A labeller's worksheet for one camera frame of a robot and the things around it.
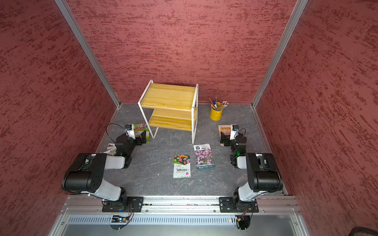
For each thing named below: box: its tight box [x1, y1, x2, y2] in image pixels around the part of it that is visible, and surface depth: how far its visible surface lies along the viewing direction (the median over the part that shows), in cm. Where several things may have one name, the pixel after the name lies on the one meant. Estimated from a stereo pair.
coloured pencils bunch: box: [208, 96, 229, 112], surface depth 108 cm
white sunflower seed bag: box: [173, 154, 191, 179], surface depth 89 cm
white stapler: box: [103, 143, 117, 156], surface depth 94 cm
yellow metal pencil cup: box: [209, 101, 223, 121], surface depth 108 cm
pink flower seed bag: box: [193, 143, 216, 170], surface depth 94 cm
